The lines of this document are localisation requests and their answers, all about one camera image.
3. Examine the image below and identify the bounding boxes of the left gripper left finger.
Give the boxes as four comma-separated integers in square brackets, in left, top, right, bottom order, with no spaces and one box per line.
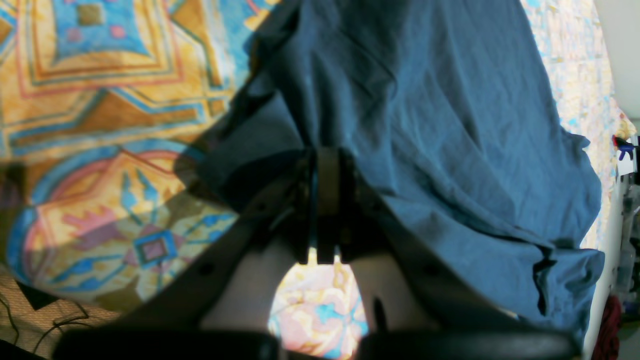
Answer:
[52,151,317,360]

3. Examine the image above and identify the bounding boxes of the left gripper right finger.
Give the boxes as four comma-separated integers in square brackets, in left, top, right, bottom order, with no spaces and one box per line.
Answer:
[316,148,581,360]

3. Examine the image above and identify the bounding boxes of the dark navy t-shirt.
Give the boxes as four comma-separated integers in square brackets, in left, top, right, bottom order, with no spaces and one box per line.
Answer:
[197,0,605,344]

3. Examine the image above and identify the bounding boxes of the blue clamp lower left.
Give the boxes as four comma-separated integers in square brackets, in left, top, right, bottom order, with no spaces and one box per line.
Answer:
[611,136,640,176]

